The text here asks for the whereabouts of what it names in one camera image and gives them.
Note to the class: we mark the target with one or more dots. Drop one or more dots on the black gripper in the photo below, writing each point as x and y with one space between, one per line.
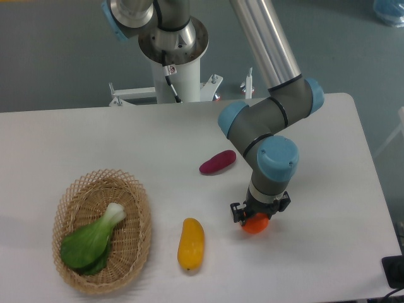
252 208

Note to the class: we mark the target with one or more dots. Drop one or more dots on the orange fruit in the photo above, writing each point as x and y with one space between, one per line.
256 224

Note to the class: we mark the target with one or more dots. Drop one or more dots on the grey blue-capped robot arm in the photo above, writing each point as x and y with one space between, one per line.
174 42

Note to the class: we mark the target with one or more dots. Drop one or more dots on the purple sweet potato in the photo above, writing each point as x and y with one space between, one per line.
218 162

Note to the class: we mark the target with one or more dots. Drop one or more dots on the yellow mango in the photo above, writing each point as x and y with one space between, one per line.
191 248

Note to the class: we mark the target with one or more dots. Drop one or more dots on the black device at edge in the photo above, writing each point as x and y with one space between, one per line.
393 270

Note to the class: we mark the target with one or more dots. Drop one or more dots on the woven wicker basket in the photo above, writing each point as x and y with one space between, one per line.
86 200

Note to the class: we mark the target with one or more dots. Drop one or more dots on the green bok choy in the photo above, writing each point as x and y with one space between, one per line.
87 249

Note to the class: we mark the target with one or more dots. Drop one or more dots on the blue bag on floor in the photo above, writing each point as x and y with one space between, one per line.
390 12

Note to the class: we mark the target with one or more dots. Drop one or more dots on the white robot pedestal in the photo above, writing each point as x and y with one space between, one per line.
186 81

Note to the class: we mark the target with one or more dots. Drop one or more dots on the white frame at right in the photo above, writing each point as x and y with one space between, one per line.
397 130

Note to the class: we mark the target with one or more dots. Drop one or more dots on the white base frame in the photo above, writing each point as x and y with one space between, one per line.
208 91

